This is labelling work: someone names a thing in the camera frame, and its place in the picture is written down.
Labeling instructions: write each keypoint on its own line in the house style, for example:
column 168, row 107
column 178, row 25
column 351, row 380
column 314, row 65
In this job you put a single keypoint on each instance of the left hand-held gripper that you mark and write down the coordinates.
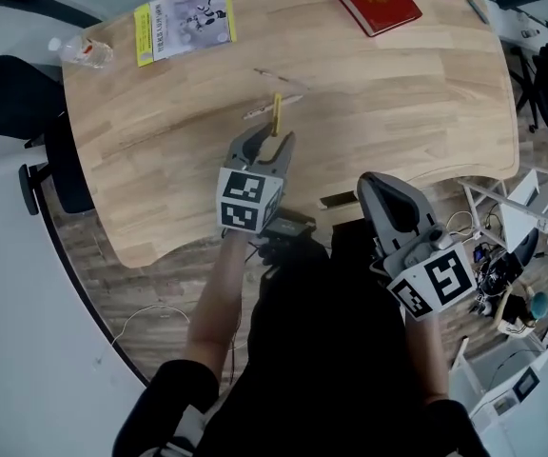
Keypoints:
column 243, row 198

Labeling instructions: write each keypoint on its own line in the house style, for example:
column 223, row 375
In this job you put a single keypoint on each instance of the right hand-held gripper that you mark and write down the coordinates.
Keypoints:
column 426, row 264

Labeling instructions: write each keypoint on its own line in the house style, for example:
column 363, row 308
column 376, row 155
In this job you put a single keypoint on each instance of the yellow stationery pen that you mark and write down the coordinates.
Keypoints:
column 277, row 112

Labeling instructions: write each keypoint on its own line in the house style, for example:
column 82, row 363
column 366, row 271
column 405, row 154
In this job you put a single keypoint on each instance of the wooden stationery pencil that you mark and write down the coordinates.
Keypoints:
column 260, row 110
column 281, row 78

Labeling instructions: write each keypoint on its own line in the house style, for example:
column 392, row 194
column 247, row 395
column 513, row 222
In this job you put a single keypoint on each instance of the grey stationery pen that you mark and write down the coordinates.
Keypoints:
column 477, row 9

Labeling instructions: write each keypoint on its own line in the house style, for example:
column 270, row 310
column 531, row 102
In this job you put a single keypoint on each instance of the person's left forearm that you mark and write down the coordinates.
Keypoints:
column 217, row 303

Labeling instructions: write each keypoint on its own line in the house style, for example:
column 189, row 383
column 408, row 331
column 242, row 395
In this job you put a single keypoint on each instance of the person's right forearm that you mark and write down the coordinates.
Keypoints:
column 426, row 360

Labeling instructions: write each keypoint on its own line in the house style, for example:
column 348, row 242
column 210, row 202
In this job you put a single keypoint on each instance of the wooden desk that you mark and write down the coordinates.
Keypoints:
column 388, row 112

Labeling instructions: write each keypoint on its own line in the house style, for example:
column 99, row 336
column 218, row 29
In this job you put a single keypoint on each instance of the black control box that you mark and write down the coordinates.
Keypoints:
column 286, row 229

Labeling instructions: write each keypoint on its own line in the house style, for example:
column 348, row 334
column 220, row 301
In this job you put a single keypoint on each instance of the white metal rack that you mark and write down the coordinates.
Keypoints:
column 531, row 203

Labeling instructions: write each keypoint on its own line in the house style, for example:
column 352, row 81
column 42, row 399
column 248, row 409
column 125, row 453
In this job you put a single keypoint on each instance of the yellow banded white book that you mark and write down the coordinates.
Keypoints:
column 183, row 24

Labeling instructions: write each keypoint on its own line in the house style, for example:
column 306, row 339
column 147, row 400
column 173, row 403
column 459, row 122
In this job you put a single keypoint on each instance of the person's black clothed body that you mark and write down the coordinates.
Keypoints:
column 326, row 350

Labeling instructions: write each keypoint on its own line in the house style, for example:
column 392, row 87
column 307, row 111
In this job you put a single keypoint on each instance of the clear plastic water bottle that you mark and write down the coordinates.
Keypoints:
column 81, row 53

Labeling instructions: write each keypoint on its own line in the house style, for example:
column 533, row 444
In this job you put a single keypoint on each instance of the white cabinet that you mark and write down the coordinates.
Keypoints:
column 507, row 383

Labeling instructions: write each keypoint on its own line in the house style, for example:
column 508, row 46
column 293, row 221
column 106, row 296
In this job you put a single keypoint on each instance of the white curved table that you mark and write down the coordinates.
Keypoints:
column 26, row 326

